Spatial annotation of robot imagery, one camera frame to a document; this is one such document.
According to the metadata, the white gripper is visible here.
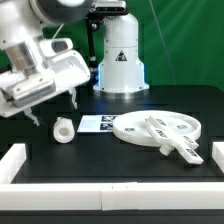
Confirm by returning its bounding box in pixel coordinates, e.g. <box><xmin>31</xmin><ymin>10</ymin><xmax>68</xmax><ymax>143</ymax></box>
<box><xmin>0</xmin><ymin>50</ymin><xmax>90</xmax><ymax>126</ymax></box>

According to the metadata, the white round table top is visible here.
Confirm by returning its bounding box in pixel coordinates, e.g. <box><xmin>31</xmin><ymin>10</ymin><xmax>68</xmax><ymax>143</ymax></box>
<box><xmin>113</xmin><ymin>110</ymin><xmax>201</xmax><ymax>147</ymax></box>

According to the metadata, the white cross-shaped table base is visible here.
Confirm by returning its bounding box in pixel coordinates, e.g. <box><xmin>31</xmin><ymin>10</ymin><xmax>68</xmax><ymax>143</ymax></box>
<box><xmin>146</xmin><ymin>115</ymin><xmax>203</xmax><ymax>164</ymax></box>

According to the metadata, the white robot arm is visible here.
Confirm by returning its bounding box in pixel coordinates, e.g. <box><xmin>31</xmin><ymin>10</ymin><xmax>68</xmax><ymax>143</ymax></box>
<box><xmin>0</xmin><ymin>0</ymin><xmax>149</xmax><ymax>121</ymax></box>

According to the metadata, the white marker sheet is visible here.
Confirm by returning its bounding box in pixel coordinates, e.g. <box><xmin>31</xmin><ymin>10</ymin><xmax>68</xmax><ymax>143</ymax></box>
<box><xmin>78</xmin><ymin>115</ymin><xmax>116</xmax><ymax>133</ymax></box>

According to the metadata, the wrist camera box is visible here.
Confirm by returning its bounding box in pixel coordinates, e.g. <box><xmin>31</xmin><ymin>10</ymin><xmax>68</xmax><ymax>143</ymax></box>
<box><xmin>39</xmin><ymin>38</ymin><xmax>73</xmax><ymax>58</ymax></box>

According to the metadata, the white U-shaped border frame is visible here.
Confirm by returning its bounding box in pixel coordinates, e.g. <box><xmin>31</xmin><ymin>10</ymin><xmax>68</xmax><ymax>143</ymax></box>
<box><xmin>0</xmin><ymin>143</ymin><xmax>224</xmax><ymax>211</ymax></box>

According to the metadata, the white cable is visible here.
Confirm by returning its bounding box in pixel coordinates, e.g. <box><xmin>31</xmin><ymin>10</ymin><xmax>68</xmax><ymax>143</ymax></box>
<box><xmin>148</xmin><ymin>0</ymin><xmax>176</xmax><ymax>86</ymax></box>

